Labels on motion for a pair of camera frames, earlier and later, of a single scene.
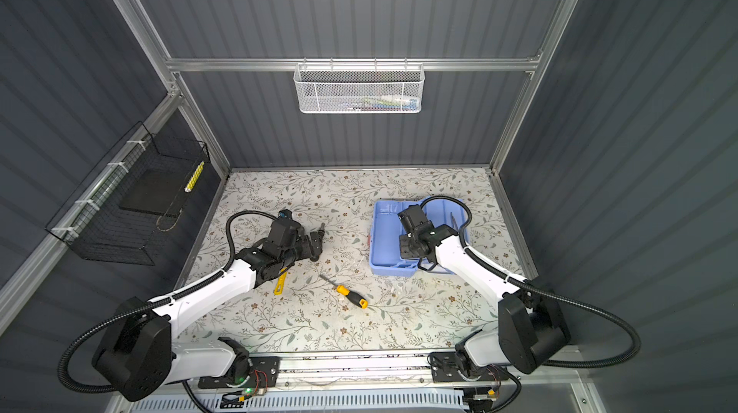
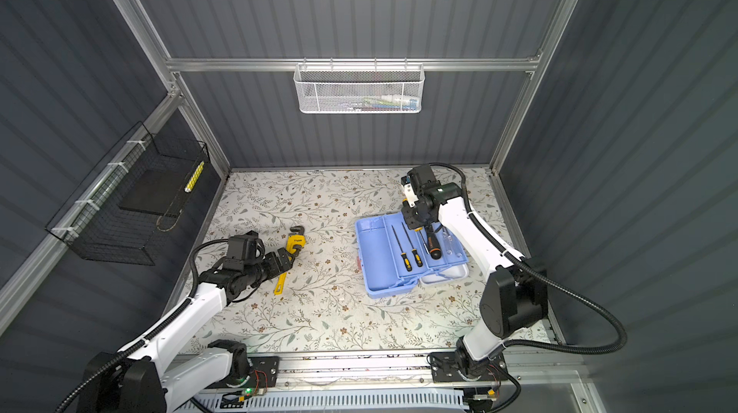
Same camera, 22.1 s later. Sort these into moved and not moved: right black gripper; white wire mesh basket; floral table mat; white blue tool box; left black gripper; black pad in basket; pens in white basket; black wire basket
Moved: right black gripper; white blue tool box; left black gripper
Not moved: black wire basket; black pad in basket; floral table mat; pens in white basket; white wire mesh basket
